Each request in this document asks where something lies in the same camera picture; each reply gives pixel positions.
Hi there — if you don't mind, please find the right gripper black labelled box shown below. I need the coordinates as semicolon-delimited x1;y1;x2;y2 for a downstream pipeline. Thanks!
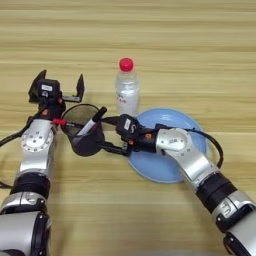
115;113;141;141

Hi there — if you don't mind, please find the white marker with black cap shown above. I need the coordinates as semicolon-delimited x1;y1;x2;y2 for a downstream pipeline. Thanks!
77;106;108;136

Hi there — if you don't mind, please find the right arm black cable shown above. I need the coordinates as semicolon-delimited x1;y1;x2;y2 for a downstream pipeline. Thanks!
154;123;224;169

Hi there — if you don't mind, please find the red pen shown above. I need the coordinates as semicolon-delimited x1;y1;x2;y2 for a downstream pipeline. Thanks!
51;118;84;129

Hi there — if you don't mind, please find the clear red-capped plastic bottle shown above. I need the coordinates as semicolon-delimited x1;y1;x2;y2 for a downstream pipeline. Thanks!
115;57;140;118

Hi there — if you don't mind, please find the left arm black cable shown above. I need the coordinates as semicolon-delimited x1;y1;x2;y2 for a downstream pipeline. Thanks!
0;109;44;189

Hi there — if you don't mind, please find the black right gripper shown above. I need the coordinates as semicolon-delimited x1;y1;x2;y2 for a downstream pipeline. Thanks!
96;115;158;157

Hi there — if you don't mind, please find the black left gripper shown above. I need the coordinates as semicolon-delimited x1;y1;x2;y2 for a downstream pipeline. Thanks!
28;69;85;121

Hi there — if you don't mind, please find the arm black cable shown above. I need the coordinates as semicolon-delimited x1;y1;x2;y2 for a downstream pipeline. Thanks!
0;109;44;189
154;123;224;169

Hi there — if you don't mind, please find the blue round plate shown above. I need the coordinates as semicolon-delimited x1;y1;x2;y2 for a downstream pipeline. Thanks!
127;107;208;184

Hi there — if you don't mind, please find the black mesh pen cup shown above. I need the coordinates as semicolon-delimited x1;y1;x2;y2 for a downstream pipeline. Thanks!
61;103;107;158

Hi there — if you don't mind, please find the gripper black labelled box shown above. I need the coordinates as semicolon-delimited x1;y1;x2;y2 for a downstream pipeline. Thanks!
37;79;62;100
115;113;141;141

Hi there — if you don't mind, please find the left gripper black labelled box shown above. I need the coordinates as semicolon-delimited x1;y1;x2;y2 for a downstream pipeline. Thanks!
37;79;62;100

